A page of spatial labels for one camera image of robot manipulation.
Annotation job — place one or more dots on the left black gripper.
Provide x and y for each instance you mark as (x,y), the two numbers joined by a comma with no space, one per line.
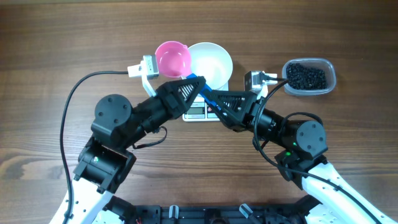
(171,99)

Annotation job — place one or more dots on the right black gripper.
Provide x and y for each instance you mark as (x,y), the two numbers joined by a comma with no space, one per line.
(247,111)

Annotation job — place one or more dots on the pink scoop blue handle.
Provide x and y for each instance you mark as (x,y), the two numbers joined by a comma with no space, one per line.
(174,60)

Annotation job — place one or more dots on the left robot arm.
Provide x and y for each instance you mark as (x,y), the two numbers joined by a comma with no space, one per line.
(105,161)

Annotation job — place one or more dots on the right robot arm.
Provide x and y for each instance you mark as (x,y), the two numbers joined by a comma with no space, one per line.
(296,148)

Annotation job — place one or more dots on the white digital kitchen scale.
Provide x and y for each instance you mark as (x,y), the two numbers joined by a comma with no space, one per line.
(200,112)

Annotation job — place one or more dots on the white round bowl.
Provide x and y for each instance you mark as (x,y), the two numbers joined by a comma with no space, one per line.
(213,62)

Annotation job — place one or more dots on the black beans pile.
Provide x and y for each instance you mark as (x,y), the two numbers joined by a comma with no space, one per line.
(305,78)

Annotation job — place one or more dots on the clear plastic container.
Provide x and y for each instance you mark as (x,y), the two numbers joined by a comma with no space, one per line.
(320,63)

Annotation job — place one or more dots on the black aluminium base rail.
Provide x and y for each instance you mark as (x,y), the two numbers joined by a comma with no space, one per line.
(154,214)

